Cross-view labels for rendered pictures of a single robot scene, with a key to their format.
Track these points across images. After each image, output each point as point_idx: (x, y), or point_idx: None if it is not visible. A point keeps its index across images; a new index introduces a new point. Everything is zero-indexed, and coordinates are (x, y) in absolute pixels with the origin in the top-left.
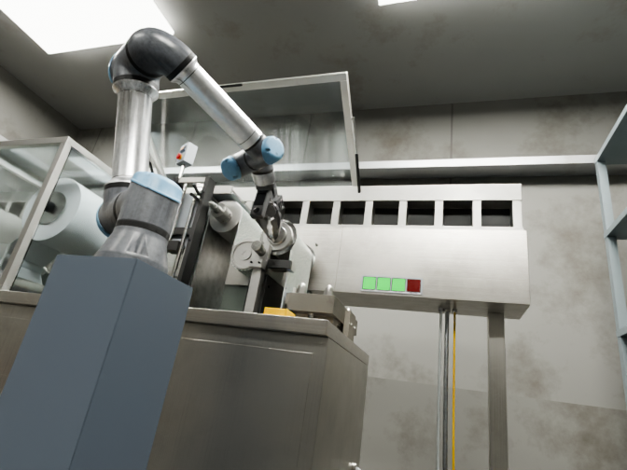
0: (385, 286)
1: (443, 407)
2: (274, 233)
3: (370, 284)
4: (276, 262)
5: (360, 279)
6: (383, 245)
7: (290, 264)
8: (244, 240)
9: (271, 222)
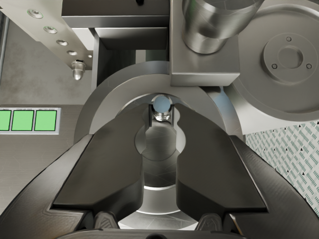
0: (19, 115)
1: (3, 13)
2: (133, 113)
3: (42, 117)
4: (126, 3)
5: (61, 126)
6: (22, 188)
7: (62, 1)
8: (314, 117)
9: (135, 171)
